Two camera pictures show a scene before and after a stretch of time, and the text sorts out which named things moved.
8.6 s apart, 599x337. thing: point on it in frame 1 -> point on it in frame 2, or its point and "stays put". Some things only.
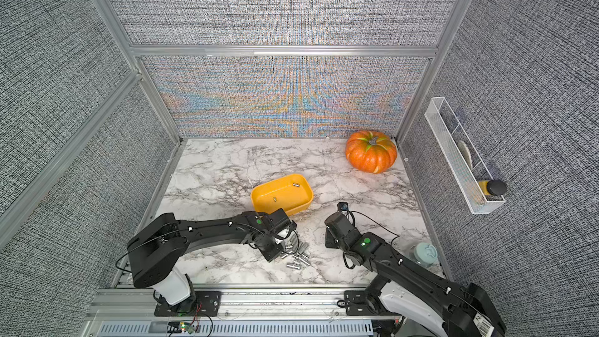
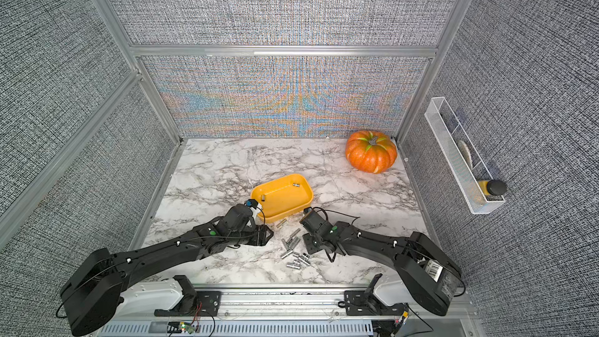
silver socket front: [292, 265] stays put
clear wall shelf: [467, 167] stays put
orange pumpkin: [370, 151] stays put
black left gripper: [271, 256] -> [260, 235]
